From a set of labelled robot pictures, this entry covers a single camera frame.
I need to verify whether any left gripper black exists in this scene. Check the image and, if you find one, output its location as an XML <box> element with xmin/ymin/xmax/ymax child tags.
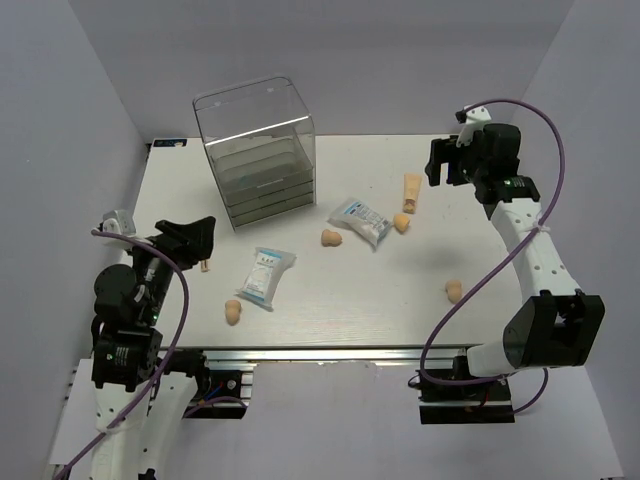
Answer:
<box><xmin>122</xmin><ymin>214</ymin><xmax>215</xmax><ymax>323</ymax></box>

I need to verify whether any beige makeup tube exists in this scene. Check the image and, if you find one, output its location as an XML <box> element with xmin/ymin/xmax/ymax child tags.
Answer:
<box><xmin>402</xmin><ymin>173</ymin><xmax>422</xmax><ymax>214</ymax></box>

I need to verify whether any beige sponge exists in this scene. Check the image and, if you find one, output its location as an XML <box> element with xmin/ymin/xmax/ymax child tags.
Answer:
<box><xmin>393</xmin><ymin>213</ymin><xmax>410</xmax><ymax>234</ymax></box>
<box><xmin>445</xmin><ymin>279</ymin><xmax>463</xmax><ymax>304</ymax></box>
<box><xmin>224</xmin><ymin>299</ymin><xmax>242</xmax><ymax>326</ymax></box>
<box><xmin>321</xmin><ymin>229</ymin><xmax>343</xmax><ymax>247</ymax></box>

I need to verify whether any white blue packet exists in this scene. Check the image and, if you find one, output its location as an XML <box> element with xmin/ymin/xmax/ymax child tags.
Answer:
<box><xmin>236</xmin><ymin>247</ymin><xmax>297</xmax><ymax>311</ymax></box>
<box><xmin>329</xmin><ymin>197</ymin><xmax>392</xmax><ymax>250</ymax></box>

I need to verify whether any clear acrylic drawer organizer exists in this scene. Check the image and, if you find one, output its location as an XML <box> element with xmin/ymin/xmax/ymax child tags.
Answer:
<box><xmin>192</xmin><ymin>75</ymin><xmax>316</xmax><ymax>229</ymax></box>

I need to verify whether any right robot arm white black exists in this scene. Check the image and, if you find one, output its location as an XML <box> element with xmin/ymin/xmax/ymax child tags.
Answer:
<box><xmin>425</xmin><ymin>123</ymin><xmax>605</xmax><ymax>399</ymax></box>

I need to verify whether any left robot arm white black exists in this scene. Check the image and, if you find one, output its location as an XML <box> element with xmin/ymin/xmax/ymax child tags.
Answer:
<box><xmin>90</xmin><ymin>211</ymin><xmax>216</xmax><ymax>479</ymax></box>

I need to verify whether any blue label left corner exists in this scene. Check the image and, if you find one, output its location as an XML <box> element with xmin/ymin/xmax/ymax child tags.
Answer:
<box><xmin>152</xmin><ymin>138</ymin><xmax>187</xmax><ymax>148</ymax></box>

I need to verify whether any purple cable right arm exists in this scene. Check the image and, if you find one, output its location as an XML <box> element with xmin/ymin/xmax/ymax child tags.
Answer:
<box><xmin>418</xmin><ymin>98</ymin><xmax>566</xmax><ymax>416</ymax></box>

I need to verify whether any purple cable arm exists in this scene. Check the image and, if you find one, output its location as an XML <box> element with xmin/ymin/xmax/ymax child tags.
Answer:
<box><xmin>418</xmin><ymin>98</ymin><xmax>566</xmax><ymax>416</ymax></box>
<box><xmin>52</xmin><ymin>228</ymin><xmax>191</xmax><ymax>480</ymax></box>

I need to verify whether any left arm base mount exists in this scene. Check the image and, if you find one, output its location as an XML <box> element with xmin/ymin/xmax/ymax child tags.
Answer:
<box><xmin>185</xmin><ymin>350</ymin><xmax>257</xmax><ymax>420</ymax></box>

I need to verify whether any aluminium rail table edge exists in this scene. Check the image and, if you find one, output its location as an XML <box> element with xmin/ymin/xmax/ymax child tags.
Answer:
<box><xmin>199</xmin><ymin>344</ymin><xmax>481</xmax><ymax>365</ymax></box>

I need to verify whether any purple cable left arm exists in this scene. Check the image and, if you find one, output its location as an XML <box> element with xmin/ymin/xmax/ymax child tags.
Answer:
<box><xmin>52</xmin><ymin>228</ymin><xmax>191</xmax><ymax>480</ymax></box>

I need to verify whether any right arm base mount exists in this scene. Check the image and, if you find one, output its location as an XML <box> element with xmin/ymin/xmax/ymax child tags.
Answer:
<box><xmin>407</xmin><ymin>370</ymin><xmax>515</xmax><ymax>425</ymax></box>

